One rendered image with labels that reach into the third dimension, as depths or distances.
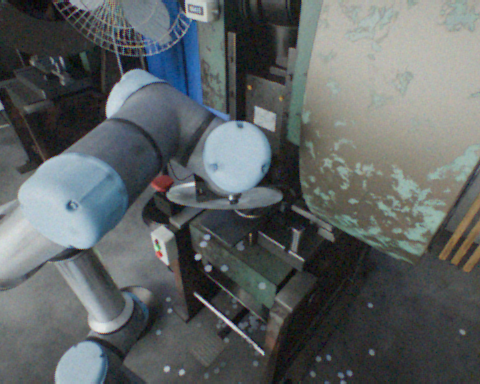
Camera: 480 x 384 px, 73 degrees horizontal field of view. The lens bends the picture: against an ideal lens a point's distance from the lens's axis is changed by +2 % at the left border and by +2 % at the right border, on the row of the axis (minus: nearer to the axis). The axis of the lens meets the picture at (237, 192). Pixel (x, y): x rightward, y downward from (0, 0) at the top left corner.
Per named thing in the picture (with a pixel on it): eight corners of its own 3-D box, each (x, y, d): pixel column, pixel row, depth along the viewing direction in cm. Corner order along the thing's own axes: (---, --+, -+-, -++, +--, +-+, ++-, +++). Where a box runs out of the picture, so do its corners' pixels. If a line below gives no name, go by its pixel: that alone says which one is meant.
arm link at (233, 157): (222, 99, 34) (289, 141, 35) (216, 128, 45) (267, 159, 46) (183, 161, 33) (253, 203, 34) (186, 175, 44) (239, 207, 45)
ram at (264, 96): (272, 188, 92) (282, 87, 73) (233, 167, 100) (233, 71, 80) (305, 161, 102) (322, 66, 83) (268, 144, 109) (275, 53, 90)
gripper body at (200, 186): (191, 164, 61) (190, 151, 49) (236, 160, 62) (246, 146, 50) (196, 205, 60) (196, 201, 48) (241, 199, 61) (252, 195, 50)
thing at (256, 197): (156, 204, 88) (156, 201, 88) (250, 212, 100) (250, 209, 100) (184, 177, 63) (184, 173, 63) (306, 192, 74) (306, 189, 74)
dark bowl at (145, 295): (119, 368, 139) (115, 362, 135) (84, 324, 154) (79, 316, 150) (174, 318, 156) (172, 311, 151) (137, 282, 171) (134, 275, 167)
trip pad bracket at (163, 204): (176, 239, 126) (169, 202, 113) (160, 227, 131) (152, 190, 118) (187, 230, 129) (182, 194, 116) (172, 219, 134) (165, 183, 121)
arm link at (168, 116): (85, 90, 31) (186, 152, 31) (147, 53, 39) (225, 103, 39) (79, 147, 36) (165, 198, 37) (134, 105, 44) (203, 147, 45)
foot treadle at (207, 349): (207, 373, 127) (206, 368, 124) (190, 356, 132) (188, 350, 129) (292, 277, 161) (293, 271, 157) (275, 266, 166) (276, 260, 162)
